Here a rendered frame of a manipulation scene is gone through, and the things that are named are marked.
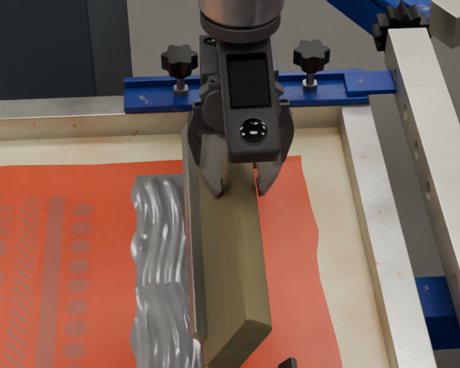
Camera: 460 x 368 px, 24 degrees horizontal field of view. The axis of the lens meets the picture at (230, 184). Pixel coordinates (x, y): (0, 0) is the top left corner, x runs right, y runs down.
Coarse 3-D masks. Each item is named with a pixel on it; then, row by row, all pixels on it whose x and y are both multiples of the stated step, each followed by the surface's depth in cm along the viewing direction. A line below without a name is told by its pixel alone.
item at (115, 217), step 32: (288, 160) 129; (0, 192) 125; (32, 192) 125; (64, 192) 125; (96, 192) 125; (128, 192) 125; (256, 192) 125; (288, 192) 125; (96, 224) 121; (128, 224) 121; (288, 224) 121; (96, 256) 118; (128, 256) 118; (288, 256) 118; (96, 288) 114; (128, 288) 114
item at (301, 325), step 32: (288, 288) 114; (320, 288) 114; (96, 320) 111; (128, 320) 111; (288, 320) 111; (320, 320) 111; (96, 352) 108; (128, 352) 108; (256, 352) 108; (288, 352) 108; (320, 352) 108
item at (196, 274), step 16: (192, 160) 115; (192, 176) 113; (192, 192) 111; (192, 208) 109; (192, 224) 107; (192, 240) 105; (192, 256) 104; (192, 272) 102; (192, 288) 101; (192, 304) 100; (192, 320) 98; (192, 336) 97
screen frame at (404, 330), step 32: (96, 96) 133; (0, 128) 130; (32, 128) 131; (64, 128) 131; (96, 128) 131; (128, 128) 132; (160, 128) 132; (352, 128) 128; (352, 160) 124; (384, 160) 124; (384, 192) 120; (384, 224) 116; (384, 256) 113; (384, 288) 109; (416, 288) 109; (384, 320) 108; (416, 320) 106; (416, 352) 103
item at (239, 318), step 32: (224, 160) 108; (224, 192) 105; (224, 224) 103; (256, 224) 102; (224, 256) 100; (256, 256) 98; (224, 288) 98; (256, 288) 95; (224, 320) 95; (256, 320) 92; (224, 352) 94
